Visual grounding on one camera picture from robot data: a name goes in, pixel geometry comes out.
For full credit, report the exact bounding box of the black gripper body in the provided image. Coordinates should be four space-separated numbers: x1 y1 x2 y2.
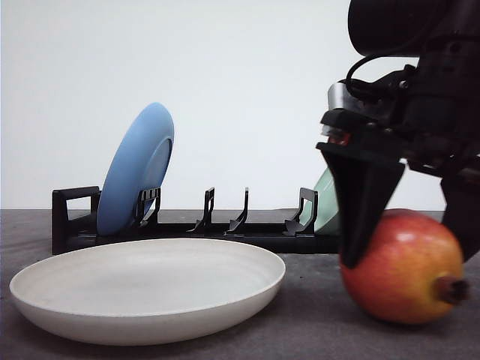
321 41 480 186

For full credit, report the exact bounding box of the blue plate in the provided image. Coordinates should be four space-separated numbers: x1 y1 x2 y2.
97 103 175 236

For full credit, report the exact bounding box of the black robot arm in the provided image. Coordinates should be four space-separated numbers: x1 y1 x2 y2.
316 0 480 268

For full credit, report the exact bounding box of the green plate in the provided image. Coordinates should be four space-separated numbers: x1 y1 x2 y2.
313 167 338 232

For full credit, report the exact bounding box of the black cable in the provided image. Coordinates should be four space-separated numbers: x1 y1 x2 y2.
346 55 383 83

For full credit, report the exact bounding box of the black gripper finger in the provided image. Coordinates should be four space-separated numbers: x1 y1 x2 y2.
439 176 480 263
316 142 407 269

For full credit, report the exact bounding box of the white plate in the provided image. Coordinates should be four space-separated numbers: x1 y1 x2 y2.
9 238 286 346

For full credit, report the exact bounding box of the black plate rack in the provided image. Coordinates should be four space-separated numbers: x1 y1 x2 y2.
52 187 341 254

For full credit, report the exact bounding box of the red yellow pomegranate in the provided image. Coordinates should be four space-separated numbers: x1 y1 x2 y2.
340 208 470 325

